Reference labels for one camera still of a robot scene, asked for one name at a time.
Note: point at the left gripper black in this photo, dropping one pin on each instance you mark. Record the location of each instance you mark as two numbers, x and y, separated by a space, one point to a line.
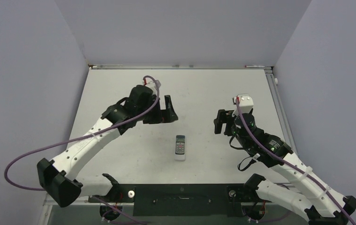
162 116

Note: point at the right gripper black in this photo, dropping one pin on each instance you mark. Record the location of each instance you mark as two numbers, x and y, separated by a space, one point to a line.
224 116

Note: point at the white remote control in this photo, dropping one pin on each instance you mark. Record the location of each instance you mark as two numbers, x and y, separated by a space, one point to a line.
180 148

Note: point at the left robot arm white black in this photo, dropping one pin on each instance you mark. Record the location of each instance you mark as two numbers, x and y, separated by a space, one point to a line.
59 177

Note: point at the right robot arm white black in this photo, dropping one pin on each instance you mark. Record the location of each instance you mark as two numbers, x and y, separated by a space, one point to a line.
315 201

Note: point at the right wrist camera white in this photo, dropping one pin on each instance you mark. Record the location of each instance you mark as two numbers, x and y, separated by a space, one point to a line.
244 102

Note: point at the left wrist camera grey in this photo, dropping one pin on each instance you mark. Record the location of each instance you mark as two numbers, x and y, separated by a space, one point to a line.
149 83

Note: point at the aluminium frame rail right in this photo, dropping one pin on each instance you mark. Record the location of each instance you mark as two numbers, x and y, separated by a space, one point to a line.
273 86

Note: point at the aluminium frame rail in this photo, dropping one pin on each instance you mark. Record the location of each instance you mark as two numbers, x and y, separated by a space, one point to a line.
273 86
177 66

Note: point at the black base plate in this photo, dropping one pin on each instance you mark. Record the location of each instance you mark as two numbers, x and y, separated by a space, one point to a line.
183 199

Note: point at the aluminium frame rail back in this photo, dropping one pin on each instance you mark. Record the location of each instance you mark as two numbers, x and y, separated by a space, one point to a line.
177 66

